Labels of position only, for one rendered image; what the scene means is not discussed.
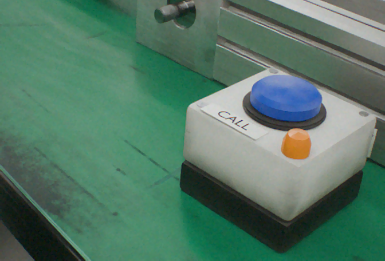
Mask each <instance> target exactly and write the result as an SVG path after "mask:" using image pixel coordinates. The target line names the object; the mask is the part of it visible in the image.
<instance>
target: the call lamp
mask: <svg viewBox="0 0 385 261"><path fill-rule="evenodd" d="M310 150H311V140H310V137H309V134H308V133H307V132H306V131H305V130H303V129H298V128H293V129H290V130H289V132H288V133H287V134H286V135H285V136H284V137H283V139H282V144H281V152H282V153H283V154H284V155H285V156H287V157H288V158H290V159H295V160H303V159H306V158H307V157H308V156H309V154H310Z"/></svg>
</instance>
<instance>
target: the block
mask: <svg viewBox="0 0 385 261"><path fill-rule="evenodd" d="M229 6H230V1H228V0H137V10H136V34H135V41H136V42H138V43H140V44H142V45H144V46H145V47H147V48H149V49H152V50H154V51H155V52H157V53H159V54H161V55H164V56H166V57H168V58H170V59H171V60H173V61H175V62H177V63H179V64H181V65H183V66H185V67H187V68H189V69H191V70H193V71H194V72H196V73H199V74H201V75H203V76H205V77H207V78H208V79H211V80H214V79H213V71H214V61H215V50H216V44H218V43H220V44H223V45H224V44H225V42H226V39H225V38H223V37H221V36H218V35H217V32H218V22H219V11H220V7H225V8H227V9H228V8H229Z"/></svg>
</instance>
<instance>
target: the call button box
mask: <svg viewBox="0 0 385 261"><path fill-rule="evenodd" d="M272 75H288V74H286V73H283V72H281V71H279V70H278V69H275V68H269V69H266V70H265V71H263V72H261V73H258V74H256V75H254V76H251V77H249V78H247V79H244V80H242V81H240V82H238V83H237V84H235V85H232V86H230V87H228V88H225V89H223V90H220V91H218V92H216V93H214V94H211V95H210V96H208V97H206V98H203V99H201V100H199V101H196V102H194V103H192V104H191V105H190V106H189V108H188V110H187V113H186V126H185V134H184V147H183V157H184V159H185V161H184V162H183V163H182V165H181V173H180V187H181V189H182V190H184V191H185V192H186V193H188V194H189V195H191V196H192V197H194V198H196V199H197V200H199V201H201V202H202V203H204V204H205V205H206V206H208V207H209V208H211V209H213V210H214V211H215V212H217V213H219V214H220V215H222V216H224V217H225V218H227V219H229V221H231V222H232V223H234V224H235V225H237V226H239V227H241V228H242V229H244V230H245V231H247V232H248V233H250V234H252V235H253V236H255V238H257V239H259V240H260V241H262V242H263V243H265V244H267V245H268V246H270V247H271V248H273V249H275V250H276V251H278V252H285V251H286V250H287V249H289V248H290V247H291V246H293V245H295V244H296V243H297V242H298V241H299V240H300V239H302V238H303V237H304V236H305V235H308V234H309V233H310V232H312V231H313V230H314V229H315V228H316V227H317V226H319V225H321V224H322V223H323V222H325V221H326V220H327V219H329V218H330V217H331V216H332V215H333V214H334V213H336V212H337V211H339V210H340V209H342V208H343V207H344V206H345V205H347V204H348V203H349V202H351V201H352V200H353V199H354V198H356V197H357V195H358V193H359V188H360V183H361V180H362V177H363V171H362V170H361V169H362V168H364V167H365V164H366V159H367V155H368V151H369V148H370V143H371V139H372V135H373V131H374V127H375V123H376V117H375V116H374V115H373V114H370V113H368V112H366V111H365V110H362V109H360V108H357V107H356V106H354V105H352V104H350V103H348V102H345V101H343V100H341V99H339V98H336V97H334V96H332V95H330V94H328V93H327V92H324V91H322V90H320V89H318V90H319V92H320V93H321V96H322V102H321V108H320V111H319V113H318V114H317V115H316V116H314V117H313V118H310V119H309V120H305V121H282V120H277V119H276V118H272V117H269V116H267V115H264V114H262V113H261V112H259V111H258V110H256V109H255V108H254V107H253V105H252V104H251V102H250V94H251V89H252V86H253V84H254V83H255V82H256V81H258V80H260V79H262V78H264V77H266V76H272ZM293 128H298V129H303V130H305V131H306V132H307V133H308V134H309V137H310V140H311V150H310V154H309V156H308V157H307V158H306V159H303V160H295V159H290V158H288V157H287V156H285V155H284V154H283V153H282V152H281V144H282V139H283V137H284V136H285V135H286V134H287V133H288V132H289V130H290V129H293Z"/></svg>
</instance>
